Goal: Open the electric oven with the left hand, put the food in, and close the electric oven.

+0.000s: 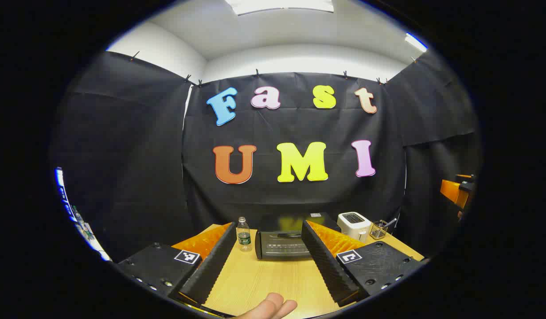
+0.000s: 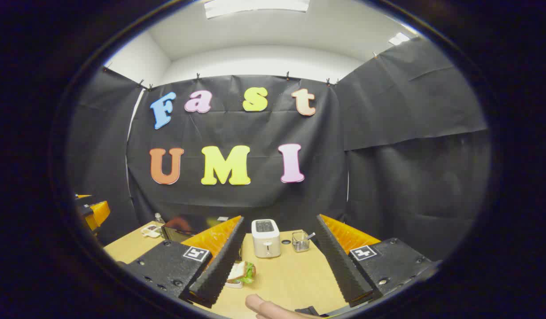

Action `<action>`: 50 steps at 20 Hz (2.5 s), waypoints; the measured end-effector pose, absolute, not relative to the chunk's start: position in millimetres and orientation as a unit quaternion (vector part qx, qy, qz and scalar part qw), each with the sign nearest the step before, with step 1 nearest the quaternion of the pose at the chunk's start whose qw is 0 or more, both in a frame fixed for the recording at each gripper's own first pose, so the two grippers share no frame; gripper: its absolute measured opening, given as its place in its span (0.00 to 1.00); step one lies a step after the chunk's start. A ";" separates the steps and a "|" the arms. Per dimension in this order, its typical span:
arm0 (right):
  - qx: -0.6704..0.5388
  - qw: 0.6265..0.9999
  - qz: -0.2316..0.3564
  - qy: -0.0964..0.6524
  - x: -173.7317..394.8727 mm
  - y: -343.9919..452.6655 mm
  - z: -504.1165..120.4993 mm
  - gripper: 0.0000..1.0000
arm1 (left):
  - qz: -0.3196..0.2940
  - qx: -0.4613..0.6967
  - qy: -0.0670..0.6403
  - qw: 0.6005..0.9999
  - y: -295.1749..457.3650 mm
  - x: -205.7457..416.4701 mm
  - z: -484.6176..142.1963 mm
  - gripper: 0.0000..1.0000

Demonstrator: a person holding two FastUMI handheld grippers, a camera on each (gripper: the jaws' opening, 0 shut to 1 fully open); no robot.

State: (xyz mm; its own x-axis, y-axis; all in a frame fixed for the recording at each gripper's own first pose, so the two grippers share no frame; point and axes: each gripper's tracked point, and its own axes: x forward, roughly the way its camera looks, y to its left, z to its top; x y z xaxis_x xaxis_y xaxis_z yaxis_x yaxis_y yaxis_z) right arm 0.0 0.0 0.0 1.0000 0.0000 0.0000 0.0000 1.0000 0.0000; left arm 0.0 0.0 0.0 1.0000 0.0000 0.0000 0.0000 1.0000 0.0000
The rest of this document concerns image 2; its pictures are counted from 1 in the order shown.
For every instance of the white divided seasoning dish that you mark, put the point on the white divided seasoning dish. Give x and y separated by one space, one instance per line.
151 230

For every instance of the small ceiling light panel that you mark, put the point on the small ceiling light panel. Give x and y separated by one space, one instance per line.
398 38

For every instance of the lettuce sandwich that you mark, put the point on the lettuce sandwich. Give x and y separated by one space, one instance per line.
242 271

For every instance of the black electric oven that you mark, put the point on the black electric oven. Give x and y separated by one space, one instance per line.
184 228

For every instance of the clear plastic water bottle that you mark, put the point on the clear plastic water bottle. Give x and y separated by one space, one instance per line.
159 219

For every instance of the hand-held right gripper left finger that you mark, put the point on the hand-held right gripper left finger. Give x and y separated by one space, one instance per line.
222 266

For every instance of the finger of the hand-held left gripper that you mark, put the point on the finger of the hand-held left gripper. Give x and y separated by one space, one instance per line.
99 212

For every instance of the large ceiling light panel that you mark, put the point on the large ceiling light panel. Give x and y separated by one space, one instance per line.
255 6

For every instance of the white toaster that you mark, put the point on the white toaster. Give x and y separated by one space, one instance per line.
266 239

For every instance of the small white plate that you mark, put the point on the small white plate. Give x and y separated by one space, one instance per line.
233 284

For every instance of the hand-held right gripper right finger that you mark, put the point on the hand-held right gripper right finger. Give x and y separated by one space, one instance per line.
339 261

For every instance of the metal spoon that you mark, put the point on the metal spoon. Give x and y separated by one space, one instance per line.
310 236

